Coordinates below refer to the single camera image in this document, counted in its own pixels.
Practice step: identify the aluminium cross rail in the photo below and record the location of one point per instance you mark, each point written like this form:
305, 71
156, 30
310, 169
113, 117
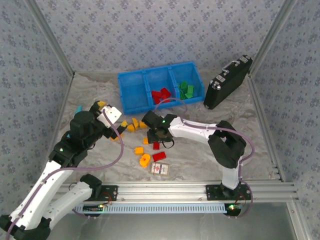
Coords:
162, 191

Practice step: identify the playing card box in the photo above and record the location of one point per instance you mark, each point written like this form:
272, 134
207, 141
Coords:
160, 168

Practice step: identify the yellow wedge lego piece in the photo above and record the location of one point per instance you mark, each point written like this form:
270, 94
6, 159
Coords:
135, 122

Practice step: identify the aluminium upright post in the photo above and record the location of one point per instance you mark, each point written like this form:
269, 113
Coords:
273, 35
50, 37

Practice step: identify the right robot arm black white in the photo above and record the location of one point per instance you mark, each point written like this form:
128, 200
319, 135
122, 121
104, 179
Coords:
227, 147

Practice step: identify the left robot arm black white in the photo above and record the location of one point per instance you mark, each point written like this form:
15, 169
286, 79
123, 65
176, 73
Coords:
57, 172

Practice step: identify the orange wedge lego piece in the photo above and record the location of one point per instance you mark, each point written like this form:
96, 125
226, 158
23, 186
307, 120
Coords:
130, 128

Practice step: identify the orange square lego brick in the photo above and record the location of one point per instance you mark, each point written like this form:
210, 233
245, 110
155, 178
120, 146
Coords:
139, 151

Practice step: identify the teal plastic tube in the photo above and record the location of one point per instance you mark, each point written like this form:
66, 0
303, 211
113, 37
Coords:
79, 108

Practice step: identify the yellow lego piece with hole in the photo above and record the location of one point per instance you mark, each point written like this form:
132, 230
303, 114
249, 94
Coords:
145, 160

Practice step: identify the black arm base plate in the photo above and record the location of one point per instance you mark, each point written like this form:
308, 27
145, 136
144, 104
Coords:
213, 191
110, 191

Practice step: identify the blue three-compartment plastic bin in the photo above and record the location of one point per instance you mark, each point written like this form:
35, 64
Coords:
132, 90

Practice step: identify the yellow square lego brick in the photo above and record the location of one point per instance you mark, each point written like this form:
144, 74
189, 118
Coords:
143, 125

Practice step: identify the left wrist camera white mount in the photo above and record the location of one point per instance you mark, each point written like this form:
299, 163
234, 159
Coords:
111, 115

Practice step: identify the green lego brick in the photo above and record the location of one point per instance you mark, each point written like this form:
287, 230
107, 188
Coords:
184, 84
180, 88
189, 95
190, 88
182, 96

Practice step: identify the small orange lego brick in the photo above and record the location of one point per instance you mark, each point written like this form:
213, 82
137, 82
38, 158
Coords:
145, 141

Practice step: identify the aluminium frame leg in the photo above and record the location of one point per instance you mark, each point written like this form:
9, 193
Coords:
298, 222

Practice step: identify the small controller board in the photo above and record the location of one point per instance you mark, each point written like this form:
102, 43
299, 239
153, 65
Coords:
92, 208
233, 208

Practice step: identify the long red lego brick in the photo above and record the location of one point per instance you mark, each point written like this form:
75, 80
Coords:
159, 156
165, 92

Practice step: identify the black briefcase with silver latches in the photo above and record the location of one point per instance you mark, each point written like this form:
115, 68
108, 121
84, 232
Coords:
227, 85

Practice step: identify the long orange lego brick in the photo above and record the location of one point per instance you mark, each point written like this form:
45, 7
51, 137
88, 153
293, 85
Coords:
114, 139

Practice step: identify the aluminium side rail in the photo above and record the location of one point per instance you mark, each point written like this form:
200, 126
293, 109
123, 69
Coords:
266, 125

